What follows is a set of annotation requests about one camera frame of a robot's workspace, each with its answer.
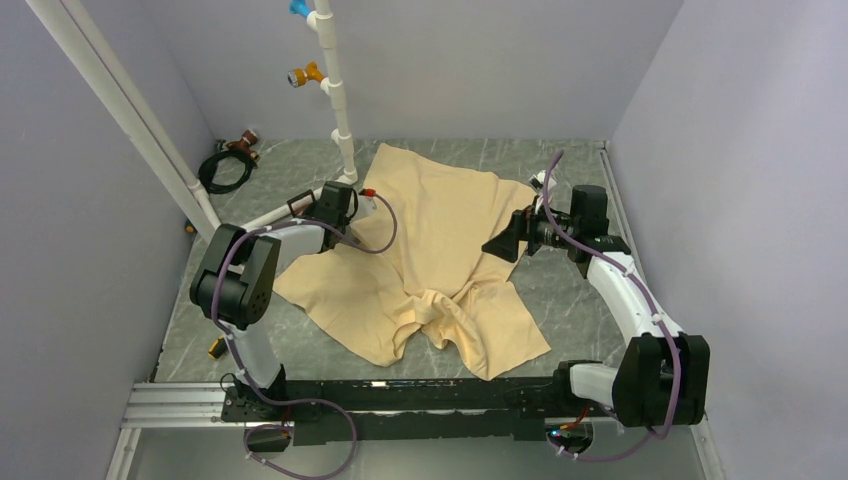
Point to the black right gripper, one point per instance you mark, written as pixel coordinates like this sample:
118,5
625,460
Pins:
523,225

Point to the cream yellow t-shirt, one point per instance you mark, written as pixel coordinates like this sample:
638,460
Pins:
421,270

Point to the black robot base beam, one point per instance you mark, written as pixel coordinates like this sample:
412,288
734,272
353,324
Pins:
321,411

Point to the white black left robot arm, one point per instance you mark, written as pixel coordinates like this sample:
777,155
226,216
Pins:
233,285

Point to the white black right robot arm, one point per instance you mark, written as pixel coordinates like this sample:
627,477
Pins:
662,378

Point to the orange hook on pipe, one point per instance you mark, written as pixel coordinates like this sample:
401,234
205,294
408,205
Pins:
299,77

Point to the small yellow black object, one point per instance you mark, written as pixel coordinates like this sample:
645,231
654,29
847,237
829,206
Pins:
218,348

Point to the blue hook on pipe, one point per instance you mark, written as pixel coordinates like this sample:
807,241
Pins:
300,8

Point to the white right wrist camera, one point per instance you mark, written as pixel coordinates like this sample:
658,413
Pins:
538,180

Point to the small black wire stand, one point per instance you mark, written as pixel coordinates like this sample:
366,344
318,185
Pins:
302,201

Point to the aluminium rail frame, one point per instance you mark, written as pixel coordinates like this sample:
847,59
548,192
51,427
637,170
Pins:
174,431

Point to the white pvc pipe frame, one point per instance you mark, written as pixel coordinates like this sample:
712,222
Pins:
72,176

